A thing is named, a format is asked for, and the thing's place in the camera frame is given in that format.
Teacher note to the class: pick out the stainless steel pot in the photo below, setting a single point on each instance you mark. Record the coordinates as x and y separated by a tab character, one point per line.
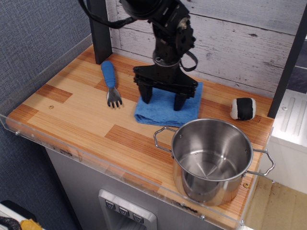
210	159

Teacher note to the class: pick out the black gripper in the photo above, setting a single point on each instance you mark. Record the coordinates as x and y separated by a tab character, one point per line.
166	76

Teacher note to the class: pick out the black left vertical post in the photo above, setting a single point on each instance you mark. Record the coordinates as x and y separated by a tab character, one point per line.
100	33

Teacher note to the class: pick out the blue handled metal fork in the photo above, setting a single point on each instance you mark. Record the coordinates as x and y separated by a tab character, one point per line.
113	96

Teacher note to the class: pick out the black vertical post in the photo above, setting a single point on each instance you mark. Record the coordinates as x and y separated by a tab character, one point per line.
100	33
289	66

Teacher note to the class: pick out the blue towel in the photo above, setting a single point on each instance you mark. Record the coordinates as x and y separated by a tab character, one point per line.
160	110

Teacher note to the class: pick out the grey dispenser button panel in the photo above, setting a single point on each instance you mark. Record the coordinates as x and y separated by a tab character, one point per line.
121	214

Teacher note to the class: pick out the black and white plush ball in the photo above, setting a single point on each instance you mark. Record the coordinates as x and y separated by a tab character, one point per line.
243	109

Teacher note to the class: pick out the white grooved side appliance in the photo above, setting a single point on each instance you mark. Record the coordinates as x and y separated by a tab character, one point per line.
287	143

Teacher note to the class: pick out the yellow object bottom left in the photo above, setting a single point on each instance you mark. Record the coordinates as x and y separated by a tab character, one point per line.
29	224

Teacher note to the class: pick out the black right vertical post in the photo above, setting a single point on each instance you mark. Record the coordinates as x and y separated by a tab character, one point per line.
289	66

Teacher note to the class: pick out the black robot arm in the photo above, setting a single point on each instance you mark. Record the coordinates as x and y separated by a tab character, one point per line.
174	38

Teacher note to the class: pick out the clear acrylic table guard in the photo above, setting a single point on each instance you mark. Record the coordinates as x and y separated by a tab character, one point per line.
95	148

